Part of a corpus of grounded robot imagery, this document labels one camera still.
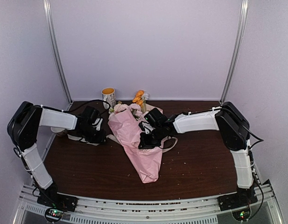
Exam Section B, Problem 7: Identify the aluminium front rail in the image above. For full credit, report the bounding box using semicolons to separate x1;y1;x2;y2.
12;184;287;224

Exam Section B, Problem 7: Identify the pink wrapping paper sheet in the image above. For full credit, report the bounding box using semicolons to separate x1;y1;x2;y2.
108;111;162;183

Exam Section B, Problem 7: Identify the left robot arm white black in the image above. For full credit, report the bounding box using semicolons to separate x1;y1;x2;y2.
7;101;106;207

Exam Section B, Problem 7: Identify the beige printed ribbon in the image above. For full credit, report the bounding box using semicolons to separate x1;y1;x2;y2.
67;133;178;153

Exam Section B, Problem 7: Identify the white patterned mug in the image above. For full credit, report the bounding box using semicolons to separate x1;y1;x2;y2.
102;88;116;109

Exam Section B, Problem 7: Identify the white ceramic bowl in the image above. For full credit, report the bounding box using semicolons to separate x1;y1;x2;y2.
51;127;68;136

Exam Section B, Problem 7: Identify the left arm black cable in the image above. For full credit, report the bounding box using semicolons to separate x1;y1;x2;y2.
7;99;112;150

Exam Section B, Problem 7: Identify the orange fake flower stem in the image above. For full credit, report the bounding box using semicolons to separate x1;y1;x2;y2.
132;90;145;110

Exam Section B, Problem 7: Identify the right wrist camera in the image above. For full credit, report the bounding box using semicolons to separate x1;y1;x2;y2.
139;121;156;134

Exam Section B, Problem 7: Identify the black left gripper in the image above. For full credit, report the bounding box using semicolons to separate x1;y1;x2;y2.
80;125;107;144

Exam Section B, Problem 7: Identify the white fake flower stem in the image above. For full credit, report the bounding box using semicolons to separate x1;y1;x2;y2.
141;92;150;101

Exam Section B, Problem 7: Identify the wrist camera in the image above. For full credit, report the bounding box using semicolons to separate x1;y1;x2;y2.
92;118;104;131
139;121;156;134

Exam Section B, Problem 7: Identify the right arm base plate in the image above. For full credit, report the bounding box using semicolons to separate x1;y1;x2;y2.
218;192;258;211

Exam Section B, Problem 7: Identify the aluminium frame post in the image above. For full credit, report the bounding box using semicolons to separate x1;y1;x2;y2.
43;0;73;104
220;0;249;104

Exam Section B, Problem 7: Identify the left aluminium frame post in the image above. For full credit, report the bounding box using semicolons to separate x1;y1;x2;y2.
43;0;73;104

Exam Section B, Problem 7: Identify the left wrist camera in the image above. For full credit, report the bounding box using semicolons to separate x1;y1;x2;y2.
92;118;104;131

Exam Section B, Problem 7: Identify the right aluminium frame post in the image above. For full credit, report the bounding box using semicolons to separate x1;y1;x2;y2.
220;0;249;104

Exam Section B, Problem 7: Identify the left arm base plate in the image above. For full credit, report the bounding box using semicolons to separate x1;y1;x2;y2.
37;194;78;212

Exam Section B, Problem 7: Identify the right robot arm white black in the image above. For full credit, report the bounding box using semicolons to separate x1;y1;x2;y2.
138;102;254;206

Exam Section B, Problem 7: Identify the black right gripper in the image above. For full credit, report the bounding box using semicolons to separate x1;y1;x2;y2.
140;126;165;148

